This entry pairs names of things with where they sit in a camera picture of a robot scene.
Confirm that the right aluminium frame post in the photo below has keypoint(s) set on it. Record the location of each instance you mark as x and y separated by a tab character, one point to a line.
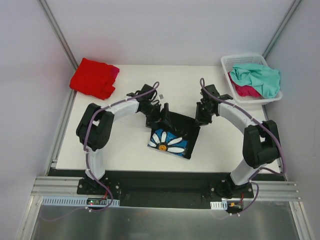
295	4

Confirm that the pink t-shirt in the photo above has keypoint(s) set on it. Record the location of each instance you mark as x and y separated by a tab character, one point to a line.
114	71

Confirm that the teal t-shirt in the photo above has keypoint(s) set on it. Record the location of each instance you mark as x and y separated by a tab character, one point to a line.
265	80

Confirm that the white plastic basket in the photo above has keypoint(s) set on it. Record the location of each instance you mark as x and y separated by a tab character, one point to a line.
229	61

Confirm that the right white cable duct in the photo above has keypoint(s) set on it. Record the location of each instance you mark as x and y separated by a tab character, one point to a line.
219	205

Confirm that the left white cable duct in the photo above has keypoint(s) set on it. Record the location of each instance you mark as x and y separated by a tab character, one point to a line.
78	202

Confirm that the left aluminium frame post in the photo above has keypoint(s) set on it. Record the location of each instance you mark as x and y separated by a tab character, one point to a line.
58	32

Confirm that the white cable duct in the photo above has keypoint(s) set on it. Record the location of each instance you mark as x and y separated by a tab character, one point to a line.
219	205
78	202

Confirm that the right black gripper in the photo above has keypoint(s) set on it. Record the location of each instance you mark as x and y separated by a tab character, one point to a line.
200	116

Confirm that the red t-shirt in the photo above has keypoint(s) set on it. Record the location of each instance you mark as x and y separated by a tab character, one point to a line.
92	78

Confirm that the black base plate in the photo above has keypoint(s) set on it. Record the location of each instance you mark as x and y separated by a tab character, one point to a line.
151	189

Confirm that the magenta t-shirt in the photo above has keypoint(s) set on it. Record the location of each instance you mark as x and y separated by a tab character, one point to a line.
246	91

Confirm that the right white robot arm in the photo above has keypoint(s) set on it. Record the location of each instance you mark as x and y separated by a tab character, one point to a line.
261	143

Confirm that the black daisy t-shirt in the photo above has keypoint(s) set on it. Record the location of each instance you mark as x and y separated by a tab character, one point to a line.
179	140

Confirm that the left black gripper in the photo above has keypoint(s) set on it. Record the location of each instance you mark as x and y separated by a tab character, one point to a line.
158	117

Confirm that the aluminium frame post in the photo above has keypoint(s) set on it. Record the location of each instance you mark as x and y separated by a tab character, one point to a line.
58	32
295	4

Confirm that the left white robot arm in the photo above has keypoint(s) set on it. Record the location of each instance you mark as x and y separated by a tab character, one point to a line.
95	126

